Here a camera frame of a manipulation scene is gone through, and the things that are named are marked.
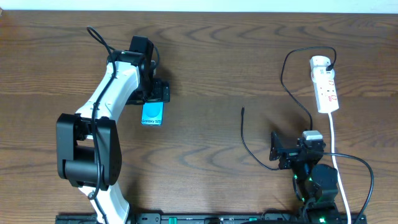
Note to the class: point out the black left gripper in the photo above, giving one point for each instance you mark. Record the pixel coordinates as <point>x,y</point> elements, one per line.
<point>158,93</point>

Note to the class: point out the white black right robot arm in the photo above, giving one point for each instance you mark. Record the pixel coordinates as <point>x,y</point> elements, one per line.
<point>315,184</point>

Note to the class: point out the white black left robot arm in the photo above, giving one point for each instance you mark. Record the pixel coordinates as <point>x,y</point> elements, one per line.
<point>88,149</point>

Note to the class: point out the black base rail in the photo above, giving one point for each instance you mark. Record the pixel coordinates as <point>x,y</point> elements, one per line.
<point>156,218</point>

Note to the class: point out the white power strip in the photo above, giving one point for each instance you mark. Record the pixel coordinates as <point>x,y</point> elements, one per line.
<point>326,96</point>

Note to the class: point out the blue screen smartphone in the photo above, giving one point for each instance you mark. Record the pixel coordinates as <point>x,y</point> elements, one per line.
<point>152,114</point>

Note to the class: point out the white charger adapter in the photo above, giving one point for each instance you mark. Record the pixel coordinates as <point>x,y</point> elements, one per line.
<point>321,69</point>

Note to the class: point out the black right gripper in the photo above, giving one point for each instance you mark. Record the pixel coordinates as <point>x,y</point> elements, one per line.
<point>277,150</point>

